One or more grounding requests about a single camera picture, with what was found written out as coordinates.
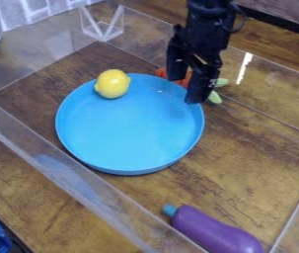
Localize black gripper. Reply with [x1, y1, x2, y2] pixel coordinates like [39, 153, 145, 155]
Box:
[166, 9, 237, 104]

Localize blue round tray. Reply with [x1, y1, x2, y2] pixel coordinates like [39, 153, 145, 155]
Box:
[55, 73, 206, 175]

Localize clear acrylic enclosure wall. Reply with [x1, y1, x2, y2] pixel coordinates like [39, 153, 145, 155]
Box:
[0, 0, 299, 253]

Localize white patterned curtain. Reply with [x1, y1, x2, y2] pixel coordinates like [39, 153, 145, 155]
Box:
[0, 0, 103, 40]

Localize clear acrylic corner bracket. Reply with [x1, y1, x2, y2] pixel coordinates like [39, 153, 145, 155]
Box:
[79, 6, 125, 42]

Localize yellow toy lemon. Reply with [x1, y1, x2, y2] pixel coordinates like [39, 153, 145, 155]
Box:
[94, 69, 132, 99]

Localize purple toy eggplant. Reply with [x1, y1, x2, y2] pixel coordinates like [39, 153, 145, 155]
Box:
[162, 204, 265, 253]

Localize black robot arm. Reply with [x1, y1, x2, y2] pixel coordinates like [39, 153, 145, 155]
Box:
[166, 0, 241, 104]

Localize orange toy carrot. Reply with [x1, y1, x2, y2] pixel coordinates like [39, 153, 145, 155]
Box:
[154, 67, 230, 104]

